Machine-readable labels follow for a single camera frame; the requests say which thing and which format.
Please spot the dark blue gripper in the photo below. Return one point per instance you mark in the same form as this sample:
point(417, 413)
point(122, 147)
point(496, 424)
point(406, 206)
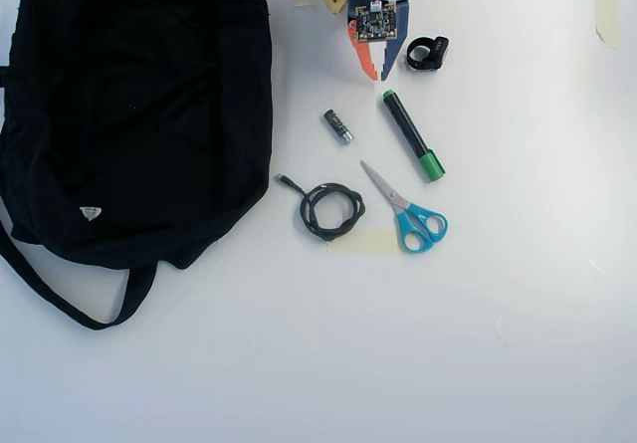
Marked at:
point(391, 58)

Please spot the black AA battery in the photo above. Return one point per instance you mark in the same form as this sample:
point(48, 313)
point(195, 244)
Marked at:
point(338, 126)

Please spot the bare camera circuit board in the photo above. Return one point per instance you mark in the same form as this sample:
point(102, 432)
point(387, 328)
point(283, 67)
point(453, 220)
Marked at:
point(374, 22)

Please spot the masking tape piece with torn corner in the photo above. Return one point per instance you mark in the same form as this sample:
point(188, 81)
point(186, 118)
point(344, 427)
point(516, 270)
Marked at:
point(608, 17)

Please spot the black AXA bike light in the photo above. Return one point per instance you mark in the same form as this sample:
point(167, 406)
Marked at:
point(434, 50)

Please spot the wide masking tape strip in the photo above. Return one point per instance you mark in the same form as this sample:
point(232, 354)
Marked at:
point(363, 243)

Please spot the black marker with green cap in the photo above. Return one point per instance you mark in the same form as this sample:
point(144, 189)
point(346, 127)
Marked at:
point(409, 129)

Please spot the black fabric bag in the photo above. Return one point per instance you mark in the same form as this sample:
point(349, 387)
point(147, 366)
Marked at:
point(124, 114)

